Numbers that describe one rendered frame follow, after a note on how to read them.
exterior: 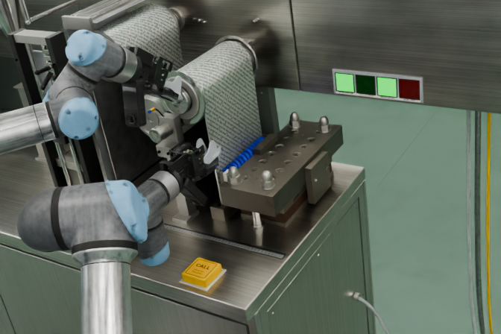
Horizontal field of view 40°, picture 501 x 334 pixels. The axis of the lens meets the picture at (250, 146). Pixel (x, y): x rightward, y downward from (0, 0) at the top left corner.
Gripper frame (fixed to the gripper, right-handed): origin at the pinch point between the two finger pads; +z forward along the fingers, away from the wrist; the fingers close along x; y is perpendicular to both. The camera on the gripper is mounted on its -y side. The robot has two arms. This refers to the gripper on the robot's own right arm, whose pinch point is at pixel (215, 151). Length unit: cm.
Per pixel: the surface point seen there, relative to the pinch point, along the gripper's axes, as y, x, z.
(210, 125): 8.1, -0.3, -0.6
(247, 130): -1.3, -0.3, 15.1
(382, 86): 9.7, -34.6, 29.6
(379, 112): -109, 58, 239
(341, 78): 10.6, -23.0, 29.6
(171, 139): 5.2, 9.3, -5.9
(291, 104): -109, 120, 236
